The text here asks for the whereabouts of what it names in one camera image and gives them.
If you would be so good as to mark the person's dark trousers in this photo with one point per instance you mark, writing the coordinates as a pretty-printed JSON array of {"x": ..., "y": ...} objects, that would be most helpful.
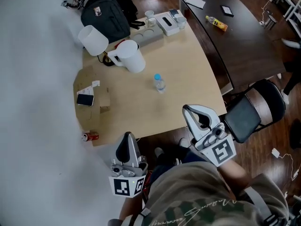
[{"x": 174, "y": 158}]

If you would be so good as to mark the white paper napkin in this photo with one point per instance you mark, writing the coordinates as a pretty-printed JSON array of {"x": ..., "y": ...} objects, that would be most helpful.
[{"x": 195, "y": 1}]

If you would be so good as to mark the black smartphone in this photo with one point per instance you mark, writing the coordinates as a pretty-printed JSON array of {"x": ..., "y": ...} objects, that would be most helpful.
[{"x": 85, "y": 99}]

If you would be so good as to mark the flat brown cardboard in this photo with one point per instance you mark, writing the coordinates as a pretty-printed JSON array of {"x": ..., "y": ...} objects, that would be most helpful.
[{"x": 103, "y": 100}]

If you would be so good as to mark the person's olive shirt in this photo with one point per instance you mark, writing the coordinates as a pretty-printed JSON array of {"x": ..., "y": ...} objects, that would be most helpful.
[{"x": 200, "y": 196}]

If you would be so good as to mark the white paper receipt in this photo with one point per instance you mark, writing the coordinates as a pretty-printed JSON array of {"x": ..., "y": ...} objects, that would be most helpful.
[{"x": 88, "y": 88}]

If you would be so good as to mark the black backpack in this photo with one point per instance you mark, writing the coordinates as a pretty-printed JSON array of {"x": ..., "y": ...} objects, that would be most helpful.
[{"x": 105, "y": 16}]

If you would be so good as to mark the small black box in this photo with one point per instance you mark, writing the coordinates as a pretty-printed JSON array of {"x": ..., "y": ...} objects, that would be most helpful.
[{"x": 227, "y": 10}]

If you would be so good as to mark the white shelf frame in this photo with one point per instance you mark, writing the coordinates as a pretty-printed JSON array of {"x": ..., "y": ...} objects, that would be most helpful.
[{"x": 289, "y": 3}]

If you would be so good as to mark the clear glass cup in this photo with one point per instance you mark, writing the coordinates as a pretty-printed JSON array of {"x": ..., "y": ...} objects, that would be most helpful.
[{"x": 152, "y": 22}]

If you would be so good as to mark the black and gold lamp base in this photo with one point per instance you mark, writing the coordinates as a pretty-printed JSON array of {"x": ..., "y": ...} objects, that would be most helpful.
[{"x": 108, "y": 60}]

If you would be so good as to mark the red pen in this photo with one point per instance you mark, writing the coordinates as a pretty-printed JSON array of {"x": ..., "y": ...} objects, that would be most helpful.
[{"x": 119, "y": 43}]

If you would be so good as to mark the white tissue box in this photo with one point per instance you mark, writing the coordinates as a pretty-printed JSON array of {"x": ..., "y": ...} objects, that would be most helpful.
[{"x": 167, "y": 23}]

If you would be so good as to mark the person's right forearm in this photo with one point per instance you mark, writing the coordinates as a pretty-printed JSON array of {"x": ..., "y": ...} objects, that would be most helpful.
[{"x": 234, "y": 173}]

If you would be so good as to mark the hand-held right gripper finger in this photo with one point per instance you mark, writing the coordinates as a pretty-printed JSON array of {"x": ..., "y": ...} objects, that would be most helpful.
[
  {"x": 211, "y": 114},
  {"x": 191, "y": 123}
]

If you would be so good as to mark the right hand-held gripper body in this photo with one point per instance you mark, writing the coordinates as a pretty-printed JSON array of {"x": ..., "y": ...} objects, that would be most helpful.
[{"x": 221, "y": 150}]

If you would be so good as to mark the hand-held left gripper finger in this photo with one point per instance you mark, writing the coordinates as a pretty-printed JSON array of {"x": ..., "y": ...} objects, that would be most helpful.
[
  {"x": 123, "y": 149},
  {"x": 135, "y": 153}
]

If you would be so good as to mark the red soda can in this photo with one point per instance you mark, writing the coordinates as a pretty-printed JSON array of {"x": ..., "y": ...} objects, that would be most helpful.
[{"x": 90, "y": 136}]

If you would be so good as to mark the smartphone with light case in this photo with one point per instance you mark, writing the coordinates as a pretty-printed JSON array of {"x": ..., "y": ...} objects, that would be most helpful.
[{"x": 173, "y": 12}]

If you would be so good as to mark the black folding chair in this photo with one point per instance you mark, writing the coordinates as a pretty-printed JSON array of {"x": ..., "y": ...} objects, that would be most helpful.
[{"x": 244, "y": 119}]

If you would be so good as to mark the white electric kettle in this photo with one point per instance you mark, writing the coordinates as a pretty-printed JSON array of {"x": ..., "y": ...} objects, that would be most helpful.
[{"x": 130, "y": 55}]

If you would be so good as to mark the yellow drink bottle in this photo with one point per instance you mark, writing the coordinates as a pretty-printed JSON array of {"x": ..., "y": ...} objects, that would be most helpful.
[{"x": 217, "y": 23}]

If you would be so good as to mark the white ceramic cup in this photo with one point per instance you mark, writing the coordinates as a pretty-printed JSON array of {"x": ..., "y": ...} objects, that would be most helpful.
[
  {"x": 176, "y": 15},
  {"x": 149, "y": 14},
  {"x": 181, "y": 22}
]

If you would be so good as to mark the person's grey shoe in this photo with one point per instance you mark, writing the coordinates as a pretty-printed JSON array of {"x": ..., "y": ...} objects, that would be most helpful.
[
  {"x": 185, "y": 142},
  {"x": 159, "y": 151}
]

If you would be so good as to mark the grey handheld device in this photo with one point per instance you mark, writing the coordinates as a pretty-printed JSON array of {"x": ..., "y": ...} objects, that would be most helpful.
[{"x": 71, "y": 0}]

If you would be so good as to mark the white lamp shade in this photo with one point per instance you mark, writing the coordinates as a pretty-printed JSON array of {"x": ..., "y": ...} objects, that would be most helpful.
[{"x": 92, "y": 40}]

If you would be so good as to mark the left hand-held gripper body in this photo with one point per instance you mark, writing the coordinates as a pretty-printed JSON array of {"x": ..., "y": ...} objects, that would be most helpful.
[{"x": 128, "y": 185}]

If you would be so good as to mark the grey cup tray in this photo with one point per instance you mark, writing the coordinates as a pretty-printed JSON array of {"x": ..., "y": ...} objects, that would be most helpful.
[{"x": 147, "y": 35}]

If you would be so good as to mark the person's left forearm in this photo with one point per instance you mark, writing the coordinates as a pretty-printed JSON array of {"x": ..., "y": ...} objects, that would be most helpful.
[{"x": 129, "y": 207}]

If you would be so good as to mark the clear bottle with blue cap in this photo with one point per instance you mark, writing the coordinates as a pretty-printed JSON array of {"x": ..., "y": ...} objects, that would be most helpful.
[{"x": 160, "y": 83}]

